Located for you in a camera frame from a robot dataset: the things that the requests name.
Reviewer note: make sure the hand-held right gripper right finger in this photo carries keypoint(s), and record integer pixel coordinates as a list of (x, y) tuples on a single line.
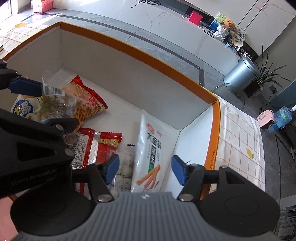
[(179, 170)]

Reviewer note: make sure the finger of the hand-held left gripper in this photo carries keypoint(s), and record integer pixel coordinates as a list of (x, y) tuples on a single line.
[(25, 88), (53, 122)]

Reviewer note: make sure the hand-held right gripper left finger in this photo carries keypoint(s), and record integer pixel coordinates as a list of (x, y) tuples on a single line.
[(113, 168)]

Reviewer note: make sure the clear packet of white balls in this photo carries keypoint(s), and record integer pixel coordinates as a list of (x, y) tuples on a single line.
[(122, 171)]

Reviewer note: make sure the yellow potato chip bag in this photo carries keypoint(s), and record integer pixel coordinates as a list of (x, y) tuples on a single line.
[(25, 107)]

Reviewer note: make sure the clear brown snack packet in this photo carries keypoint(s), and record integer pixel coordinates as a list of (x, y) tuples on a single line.
[(56, 102), (70, 139)]

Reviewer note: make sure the white potato stick packet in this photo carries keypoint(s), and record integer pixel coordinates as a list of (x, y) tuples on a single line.
[(152, 150)]

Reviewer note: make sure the red yellow snack packet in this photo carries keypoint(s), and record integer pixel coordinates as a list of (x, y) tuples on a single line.
[(89, 104)]

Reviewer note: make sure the orange cardboard box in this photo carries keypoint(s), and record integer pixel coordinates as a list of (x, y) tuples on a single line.
[(138, 76)]

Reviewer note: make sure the pink placemat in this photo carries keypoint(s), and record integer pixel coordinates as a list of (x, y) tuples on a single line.
[(7, 213)]

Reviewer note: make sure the pink storage box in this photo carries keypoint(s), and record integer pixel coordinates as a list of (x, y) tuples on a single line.
[(42, 5)]

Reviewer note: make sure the pink heater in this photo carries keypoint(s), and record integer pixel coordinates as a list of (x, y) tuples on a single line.
[(266, 120)]

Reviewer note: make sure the silver trash can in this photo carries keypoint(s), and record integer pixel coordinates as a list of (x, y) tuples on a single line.
[(242, 74)]

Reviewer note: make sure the blue water jug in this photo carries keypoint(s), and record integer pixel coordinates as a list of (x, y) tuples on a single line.
[(283, 117)]

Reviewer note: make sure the long leaf potted plant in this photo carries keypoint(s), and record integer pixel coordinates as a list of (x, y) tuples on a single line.
[(263, 76)]

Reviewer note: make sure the white marble media console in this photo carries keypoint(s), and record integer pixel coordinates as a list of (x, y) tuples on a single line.
[(143, 25)]

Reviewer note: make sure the round paper fan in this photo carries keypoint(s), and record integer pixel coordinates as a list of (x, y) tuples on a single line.
[(238, 37)]

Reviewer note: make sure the teddy bear in white basket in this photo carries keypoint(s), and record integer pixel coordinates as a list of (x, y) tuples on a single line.
[(224, 29)]

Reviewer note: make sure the blue picture card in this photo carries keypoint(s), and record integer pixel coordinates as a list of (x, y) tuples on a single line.
[(216, 22)]

